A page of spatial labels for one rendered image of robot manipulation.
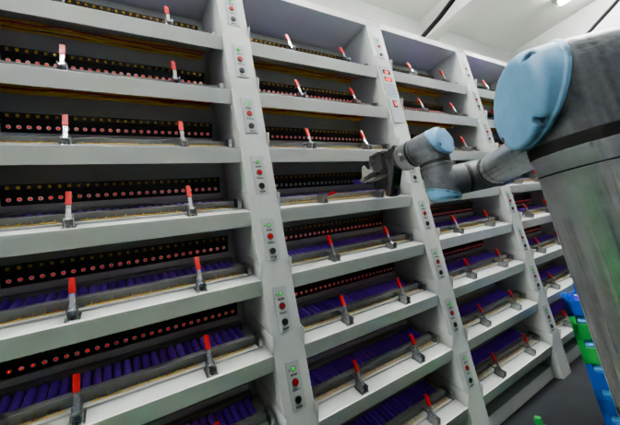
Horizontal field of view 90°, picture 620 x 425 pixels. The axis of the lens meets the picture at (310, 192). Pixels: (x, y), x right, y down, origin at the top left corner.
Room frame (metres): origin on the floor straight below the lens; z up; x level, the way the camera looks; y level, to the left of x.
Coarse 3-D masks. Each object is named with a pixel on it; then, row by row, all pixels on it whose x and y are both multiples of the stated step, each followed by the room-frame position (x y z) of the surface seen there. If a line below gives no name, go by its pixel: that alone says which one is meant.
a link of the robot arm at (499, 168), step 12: (504, 144) 0.72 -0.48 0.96; (492, 156) 0.77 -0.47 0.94; (504, 156) 0.71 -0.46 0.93; (516, 156) 0.67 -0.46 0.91; (468, 168) 0.87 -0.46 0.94; (480, 168) 0.84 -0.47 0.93; (492, 168) 0.78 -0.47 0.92; (504, 168) 0.74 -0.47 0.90; (516, 168) 0.70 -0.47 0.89; (528, 168) 0.68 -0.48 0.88; (480, 180) 0.87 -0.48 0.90; (492, 180) 0.83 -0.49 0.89; (504, 180) 0.81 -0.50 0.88
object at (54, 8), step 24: (0, 0) 0.61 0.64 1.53; (24, 0) 0.64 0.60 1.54; (48, 0) 0.66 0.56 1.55; (72, 0) 0.81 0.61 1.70; (24, 24) 0.71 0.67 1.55; (48, 24) 0.76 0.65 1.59; (72, 24) 0.77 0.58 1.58; (96, 24) 0.72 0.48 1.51; (120, 24) 0.75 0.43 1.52; (144, 24) 0.78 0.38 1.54; (168, 24) 0.84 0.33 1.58; (144, 48) 0.92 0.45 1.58; (168, 48) 0.94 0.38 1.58; (192, 48) 0.97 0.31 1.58; (216, 48) 0.90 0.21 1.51
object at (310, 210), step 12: (288, 192) 1.16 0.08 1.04; (408, 192) 1.28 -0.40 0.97; (300, 204) 1.04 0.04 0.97; (312, 204) 1.03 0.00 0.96; (324, 204) 1.04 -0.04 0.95; (336, 204) 1.07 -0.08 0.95; (348, 204) 1.10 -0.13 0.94; (360, 204) 1.13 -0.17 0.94; (372, 204) 1.16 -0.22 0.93; (384, 204) 1.20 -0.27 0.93; (396, 204) 1.24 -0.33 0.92; (408, 204) 1.28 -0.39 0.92; (288, 216) 0.97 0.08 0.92; (300, 216) 1.00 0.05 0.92; (312, 216) 1.02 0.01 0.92; (324, 216) 1.05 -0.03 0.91
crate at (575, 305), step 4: (572, 284) 1.34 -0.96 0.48; (564, 292) 1.23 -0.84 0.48; (572, 292) 1.31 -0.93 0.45; (576, 292) 1.34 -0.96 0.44; (564, 296) 1.22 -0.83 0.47; (568, 296) 1.22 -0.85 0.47; (572, 296) 1.30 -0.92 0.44; (564, 300) 1.22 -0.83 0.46; (568, 300) 1.21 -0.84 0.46; (572, 300) 1.29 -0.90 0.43; (564, 304) 1.23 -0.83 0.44; (568, 304) 1.22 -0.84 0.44; (572, 304) 1.21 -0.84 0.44; (576, 304) 1.20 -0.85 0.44; (568, 308) 1.22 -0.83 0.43; (572, 308) 1.21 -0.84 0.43; (576, 308) 1.20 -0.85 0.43; (580, 308) 1.19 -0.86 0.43; (568, 312) 1.22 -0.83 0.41; (572, 312) 1.21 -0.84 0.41; (576, 312) 1.20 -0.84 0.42; (580, 312) 1.19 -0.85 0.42
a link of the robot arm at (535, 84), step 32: (608, 32) 0.31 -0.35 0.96; (512, 64) 0.34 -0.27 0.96; (544, 64) 0.30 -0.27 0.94; (576, 64) 0.30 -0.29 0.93; (608, 64) 0.29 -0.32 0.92; (512, 96) 0.35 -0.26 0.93; (544, 96) 0.31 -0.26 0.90; (576, 96) 0.30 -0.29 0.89; (608, 96) 0.30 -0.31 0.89; (512, 128) 0.37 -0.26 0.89; (544, 128) 0.33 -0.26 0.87; (576, 128) 0.31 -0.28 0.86; (608, 128) 0.30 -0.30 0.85; (544, 160) 0.35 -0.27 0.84; (576, 160) 0.32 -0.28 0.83; (608, 160) 0.31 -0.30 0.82; (544, 192) 0.38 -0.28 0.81; (576, 192) 0.33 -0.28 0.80; (608, 192) 0.31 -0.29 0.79; (576, 224) 0.34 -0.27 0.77; (608, 224) 0.32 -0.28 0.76; (576, 256) 0.36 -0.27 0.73; (608, 256) 0.33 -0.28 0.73; (576, 288) 0.38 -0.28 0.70; (608, 288) 0.34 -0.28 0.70; (608, 320) 0.35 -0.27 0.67; (608, 352) 0.36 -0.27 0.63; (608, 384) 0.39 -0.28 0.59
